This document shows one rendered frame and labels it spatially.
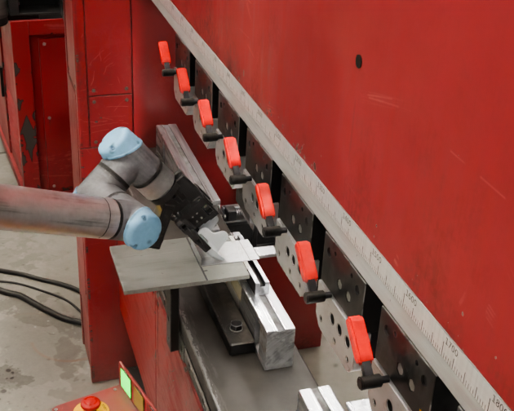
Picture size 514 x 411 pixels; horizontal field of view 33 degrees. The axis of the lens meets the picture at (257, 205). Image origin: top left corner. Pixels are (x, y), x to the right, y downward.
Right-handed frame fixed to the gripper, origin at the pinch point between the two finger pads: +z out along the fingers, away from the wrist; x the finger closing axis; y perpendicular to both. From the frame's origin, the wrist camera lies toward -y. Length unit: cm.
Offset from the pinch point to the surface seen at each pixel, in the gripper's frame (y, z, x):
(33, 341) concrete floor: -92, 55, 114
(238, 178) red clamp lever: 16.1, -19.4, -15.8
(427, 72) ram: 44, -48, -73
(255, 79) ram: 30.4, -31.5, -13.7
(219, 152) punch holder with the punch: 15.1, -14.1, 6.1
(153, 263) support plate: -10.7, -7.8, -0.5
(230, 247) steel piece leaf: 2.9, 3.3, 1.9
